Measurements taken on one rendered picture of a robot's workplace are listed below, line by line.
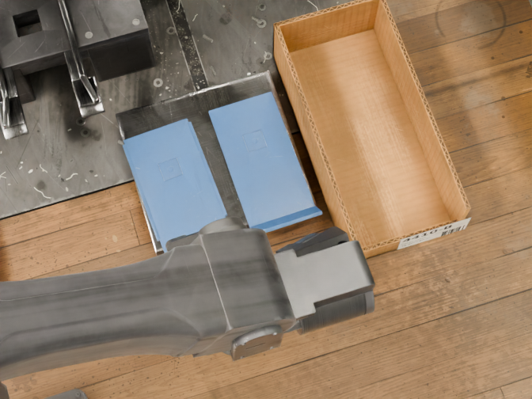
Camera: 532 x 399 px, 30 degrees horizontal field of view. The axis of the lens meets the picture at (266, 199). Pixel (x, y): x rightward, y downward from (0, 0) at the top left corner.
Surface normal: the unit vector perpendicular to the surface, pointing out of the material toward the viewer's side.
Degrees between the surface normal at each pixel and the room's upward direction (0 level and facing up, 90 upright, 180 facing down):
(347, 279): 2
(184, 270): 29
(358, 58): 0
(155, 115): 0
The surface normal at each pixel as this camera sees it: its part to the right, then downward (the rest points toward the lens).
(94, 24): 0.00, -0.34
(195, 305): 0.47, -0.44
